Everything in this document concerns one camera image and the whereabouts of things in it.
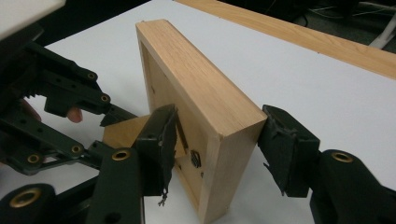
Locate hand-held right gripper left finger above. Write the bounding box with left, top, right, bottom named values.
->
left=85, top=104, right=179, bottom=224

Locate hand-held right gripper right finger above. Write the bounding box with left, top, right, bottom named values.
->
left=257, top=105, right=396, bottom=224

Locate wooden picture frame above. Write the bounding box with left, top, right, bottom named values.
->
left=102, top=19, right=269, bottom=224

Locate white metal desk frame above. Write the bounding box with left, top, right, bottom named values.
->
left=368, top=19, right=396, bottom=49

